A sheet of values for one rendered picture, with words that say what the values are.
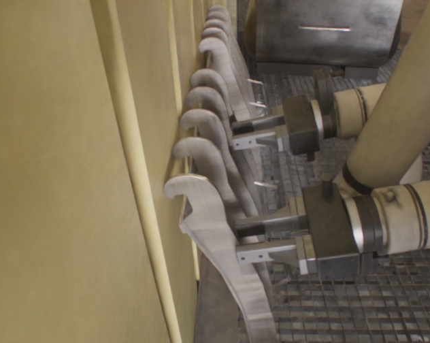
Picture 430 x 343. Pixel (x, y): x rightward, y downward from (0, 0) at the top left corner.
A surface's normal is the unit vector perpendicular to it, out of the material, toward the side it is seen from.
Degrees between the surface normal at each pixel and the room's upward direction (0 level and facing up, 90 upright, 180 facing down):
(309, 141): 90
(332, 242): 13
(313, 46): 95
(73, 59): 90
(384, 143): 92
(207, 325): 0
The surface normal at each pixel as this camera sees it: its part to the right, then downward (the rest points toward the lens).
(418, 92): -0.69, 0.49
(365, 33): -0.22, 0.59
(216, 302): -0.04, -0.78
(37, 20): 1.00, 0.00
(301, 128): -0.25, -0.76
